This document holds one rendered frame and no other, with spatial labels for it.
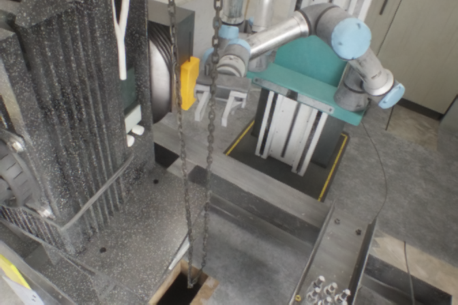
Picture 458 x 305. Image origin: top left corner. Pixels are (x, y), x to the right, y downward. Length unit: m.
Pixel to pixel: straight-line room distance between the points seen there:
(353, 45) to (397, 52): 2.46
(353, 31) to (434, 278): 1.07
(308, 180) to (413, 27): 1.87
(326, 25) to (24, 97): 0.85
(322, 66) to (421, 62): 1.98
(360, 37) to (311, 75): 0.66
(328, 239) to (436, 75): 2.42
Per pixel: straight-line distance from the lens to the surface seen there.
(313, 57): 1.69
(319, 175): 2.24
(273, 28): 1.15
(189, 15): 1.01
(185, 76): 1.04
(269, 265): 2.16
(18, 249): 1.50
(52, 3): 0.70
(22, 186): 0.86
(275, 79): 1.64
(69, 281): 1.38
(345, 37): 1.08
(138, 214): 1.19
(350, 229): 1.60
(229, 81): 0.83
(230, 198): 1.81
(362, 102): 1.59
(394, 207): 2.77
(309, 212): 1.58
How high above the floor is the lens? 1.88
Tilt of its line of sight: 42 degrees down
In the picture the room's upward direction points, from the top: 9 degrees clockwise
